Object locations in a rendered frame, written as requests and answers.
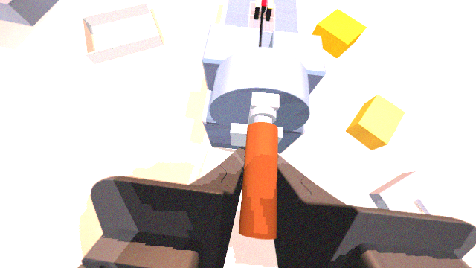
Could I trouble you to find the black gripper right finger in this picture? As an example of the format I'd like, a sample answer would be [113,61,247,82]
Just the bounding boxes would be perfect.
[274,154,476,268]

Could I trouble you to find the cream shallow open tray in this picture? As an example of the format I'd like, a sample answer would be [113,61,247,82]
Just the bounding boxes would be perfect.
[81,2,163,64]

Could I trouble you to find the yellow rectangular block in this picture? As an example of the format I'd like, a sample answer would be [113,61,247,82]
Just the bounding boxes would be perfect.
[312,8,367,59]

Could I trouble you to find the yellow cube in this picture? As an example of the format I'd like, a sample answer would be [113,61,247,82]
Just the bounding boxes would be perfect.
[346,94,405,150]

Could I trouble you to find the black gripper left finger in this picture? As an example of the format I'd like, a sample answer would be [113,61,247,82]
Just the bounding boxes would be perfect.
[91,146,245,268]

